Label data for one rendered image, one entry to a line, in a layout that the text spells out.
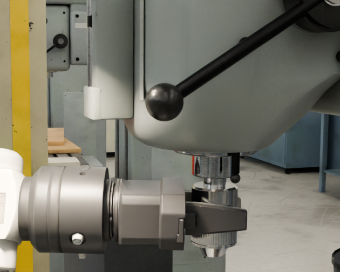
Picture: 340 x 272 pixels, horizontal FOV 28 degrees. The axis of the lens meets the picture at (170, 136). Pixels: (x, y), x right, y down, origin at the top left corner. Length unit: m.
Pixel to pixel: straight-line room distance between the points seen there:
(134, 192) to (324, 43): 0.23
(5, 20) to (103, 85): 1.75
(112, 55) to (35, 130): 1.77
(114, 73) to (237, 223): 0.19
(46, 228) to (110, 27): 0.20
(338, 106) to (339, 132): 7.56
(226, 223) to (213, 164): 0.06
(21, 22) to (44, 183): 1.72
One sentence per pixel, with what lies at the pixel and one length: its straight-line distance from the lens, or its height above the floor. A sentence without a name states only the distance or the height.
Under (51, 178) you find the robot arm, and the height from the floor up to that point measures 1.28.
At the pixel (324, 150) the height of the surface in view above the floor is 0.43.
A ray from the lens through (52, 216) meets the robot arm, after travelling 0.66.
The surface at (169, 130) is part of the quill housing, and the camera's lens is 0.60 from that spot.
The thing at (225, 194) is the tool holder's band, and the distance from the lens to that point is 0.67.
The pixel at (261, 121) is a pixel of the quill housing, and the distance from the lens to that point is 0.61.
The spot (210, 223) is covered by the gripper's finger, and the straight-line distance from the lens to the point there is 0.66.
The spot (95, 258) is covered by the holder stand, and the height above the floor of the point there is 1.07.
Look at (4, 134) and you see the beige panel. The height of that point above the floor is 1.12.
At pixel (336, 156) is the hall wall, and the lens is 8.30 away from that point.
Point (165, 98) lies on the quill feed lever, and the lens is 0.51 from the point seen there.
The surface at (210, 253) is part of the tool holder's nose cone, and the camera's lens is 0.69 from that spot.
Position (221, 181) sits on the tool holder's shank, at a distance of 0.68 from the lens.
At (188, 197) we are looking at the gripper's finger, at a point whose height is 1.25.
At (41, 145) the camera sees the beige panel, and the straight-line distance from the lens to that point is 2.39.
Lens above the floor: 1.40
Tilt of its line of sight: 7 degrees down
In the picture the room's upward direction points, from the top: straight up
